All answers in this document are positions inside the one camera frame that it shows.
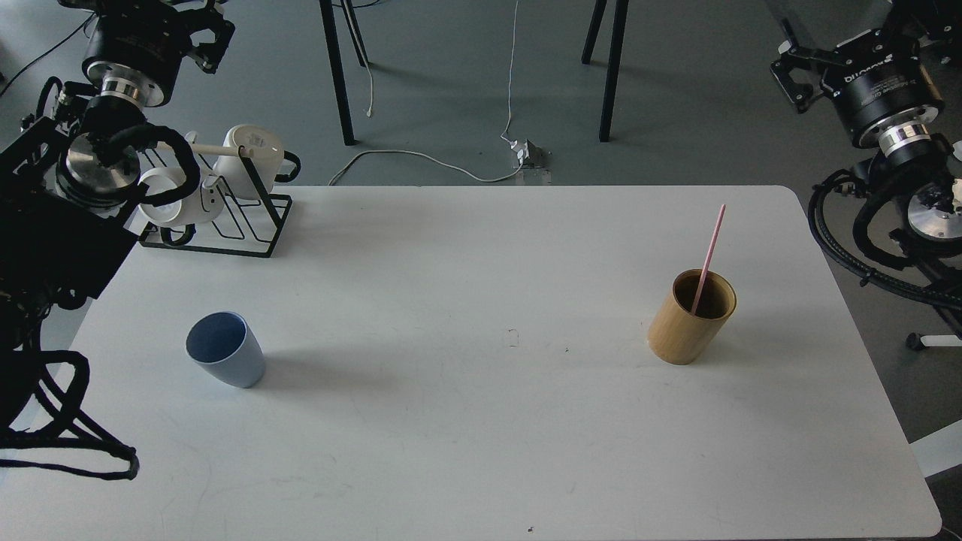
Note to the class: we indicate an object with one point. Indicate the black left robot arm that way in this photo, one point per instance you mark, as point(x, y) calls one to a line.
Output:
point(84, 160)

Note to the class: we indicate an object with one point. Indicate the bamboo cylindrical holder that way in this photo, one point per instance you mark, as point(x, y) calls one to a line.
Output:
point(690, 318)

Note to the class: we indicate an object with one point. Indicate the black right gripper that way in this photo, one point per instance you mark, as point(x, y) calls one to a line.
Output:
point(876, 80)

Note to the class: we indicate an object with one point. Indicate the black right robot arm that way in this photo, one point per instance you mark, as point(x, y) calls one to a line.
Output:
point(893, 220)

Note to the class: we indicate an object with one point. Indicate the blue plastic cup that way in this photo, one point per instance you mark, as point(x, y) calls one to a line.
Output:
point(225, 346)

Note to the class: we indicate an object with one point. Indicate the black table leg right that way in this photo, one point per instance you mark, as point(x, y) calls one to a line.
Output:
point(613, 67)

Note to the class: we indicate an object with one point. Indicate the white mug front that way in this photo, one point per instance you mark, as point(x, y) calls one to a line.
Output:
point(204, 205)

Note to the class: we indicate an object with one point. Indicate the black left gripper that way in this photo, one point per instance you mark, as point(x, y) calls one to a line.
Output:
point(137, 47)

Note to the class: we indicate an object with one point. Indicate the white power plug adapter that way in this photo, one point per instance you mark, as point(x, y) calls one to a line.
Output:
point(529, 155)

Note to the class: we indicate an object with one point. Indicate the black table leg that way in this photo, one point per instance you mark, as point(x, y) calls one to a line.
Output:
point(613, 67)
point(331, 40)

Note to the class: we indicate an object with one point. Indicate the white stand foot with wheel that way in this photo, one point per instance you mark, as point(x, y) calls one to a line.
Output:
point(918, 342)

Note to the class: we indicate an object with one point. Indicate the black table leg left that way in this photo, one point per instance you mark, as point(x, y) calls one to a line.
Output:
point(331, 40)

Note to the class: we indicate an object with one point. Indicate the black wire mug rack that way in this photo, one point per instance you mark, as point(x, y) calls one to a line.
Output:
point(245, 227)

